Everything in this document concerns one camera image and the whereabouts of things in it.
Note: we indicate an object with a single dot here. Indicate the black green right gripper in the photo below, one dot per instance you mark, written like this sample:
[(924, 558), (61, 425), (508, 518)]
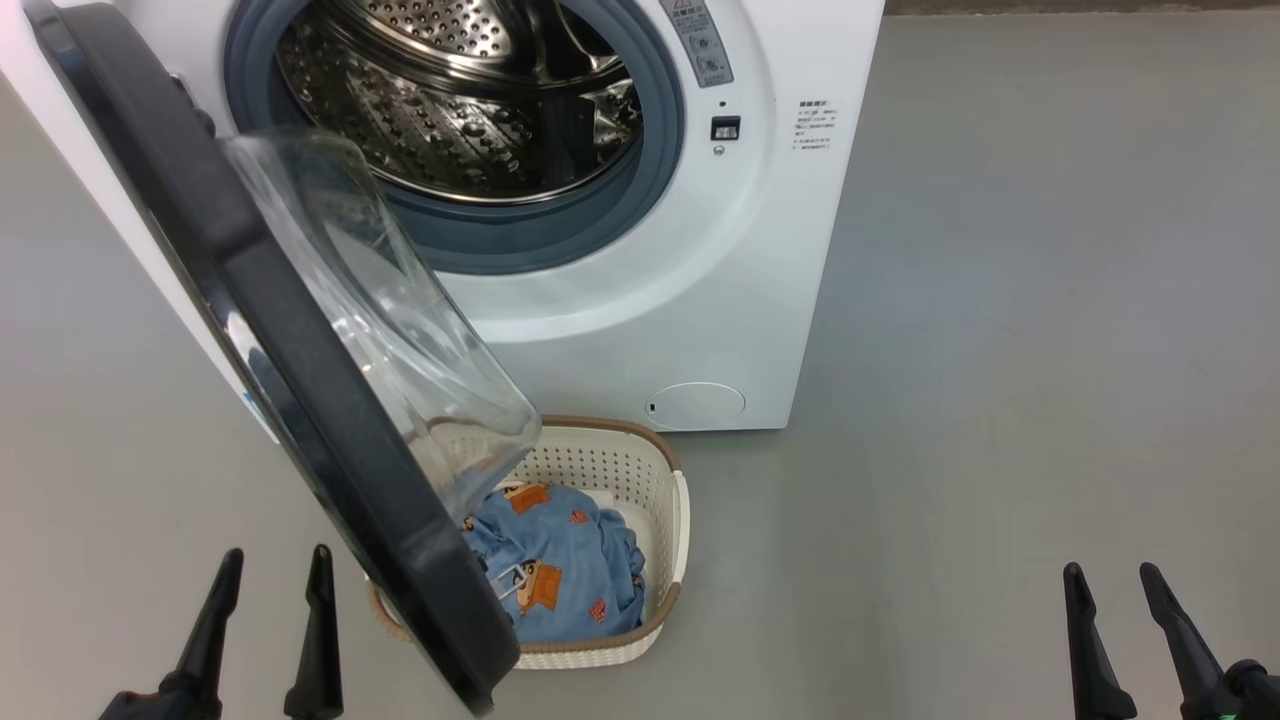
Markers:
[(1250, 695)]

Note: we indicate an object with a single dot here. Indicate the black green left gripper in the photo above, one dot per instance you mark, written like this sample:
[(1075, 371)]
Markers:
[(160, 708)]

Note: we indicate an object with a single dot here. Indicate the black round glass washer door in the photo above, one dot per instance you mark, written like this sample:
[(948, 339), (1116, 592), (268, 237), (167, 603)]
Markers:
[(290, 340)]

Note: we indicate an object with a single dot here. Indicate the blue cartoon print garment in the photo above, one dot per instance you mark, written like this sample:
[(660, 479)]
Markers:
[(570, 570)]

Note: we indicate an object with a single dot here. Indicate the white front-load washing machine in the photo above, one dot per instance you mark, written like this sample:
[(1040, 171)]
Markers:
[(620, 300)]

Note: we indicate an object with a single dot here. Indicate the blue energy label sticker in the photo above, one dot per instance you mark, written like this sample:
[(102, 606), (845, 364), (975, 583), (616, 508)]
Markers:
[(262, 418)]

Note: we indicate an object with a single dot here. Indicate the cream perforated laundry basket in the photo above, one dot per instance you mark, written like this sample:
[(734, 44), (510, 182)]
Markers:
[(600, 465)]

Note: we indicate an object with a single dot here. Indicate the white round filter cover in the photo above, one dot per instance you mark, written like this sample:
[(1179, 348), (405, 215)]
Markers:
[(695, 405)]

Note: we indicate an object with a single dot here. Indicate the small printed text label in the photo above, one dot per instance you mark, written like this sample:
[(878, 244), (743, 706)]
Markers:
[(815, 125)]

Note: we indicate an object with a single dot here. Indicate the grey warning label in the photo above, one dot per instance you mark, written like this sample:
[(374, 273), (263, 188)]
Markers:
[(700, 40)]

